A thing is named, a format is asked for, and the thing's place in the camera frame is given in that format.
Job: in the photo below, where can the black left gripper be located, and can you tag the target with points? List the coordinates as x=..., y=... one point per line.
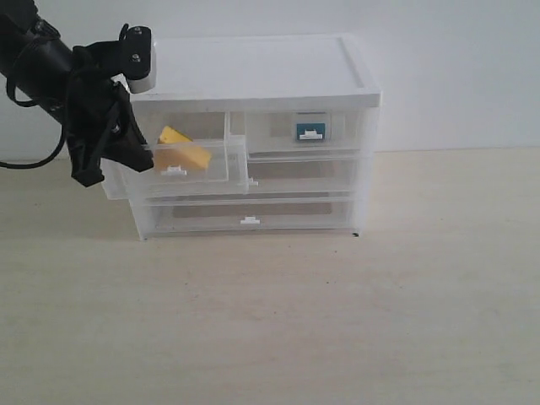
x=98, y=120

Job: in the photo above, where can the yellow cheese wedge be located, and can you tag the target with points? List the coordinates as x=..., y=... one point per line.
x=174, y=149

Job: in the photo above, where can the teal bottle with white cap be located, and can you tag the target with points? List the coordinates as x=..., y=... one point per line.
x=318, y=126

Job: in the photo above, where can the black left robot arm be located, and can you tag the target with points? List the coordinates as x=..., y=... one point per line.
x=36, y=62

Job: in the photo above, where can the white plastic drawer cabinet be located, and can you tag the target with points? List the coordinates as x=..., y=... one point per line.
x=265, y=74

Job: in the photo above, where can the clear middle wide drawer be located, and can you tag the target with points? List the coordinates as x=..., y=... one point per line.
x=308, y=176

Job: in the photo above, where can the clear wide drawer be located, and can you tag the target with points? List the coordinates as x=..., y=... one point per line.
x=278, y=214
x=308, y=176

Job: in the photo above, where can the clear bottom wide drawer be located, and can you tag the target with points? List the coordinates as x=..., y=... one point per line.
x=278, y=214

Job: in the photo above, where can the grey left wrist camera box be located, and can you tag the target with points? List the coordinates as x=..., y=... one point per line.
x=138, y=59

